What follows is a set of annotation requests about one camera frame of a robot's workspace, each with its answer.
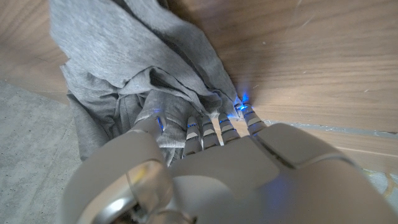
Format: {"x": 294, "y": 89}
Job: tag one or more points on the grey shorts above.
{"x": 124, "y": 56}

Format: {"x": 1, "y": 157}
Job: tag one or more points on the floral printed backdrop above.
{"x": 388, "y": 183}

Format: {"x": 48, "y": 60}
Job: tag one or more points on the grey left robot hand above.
{"x": 236, "y": 174}

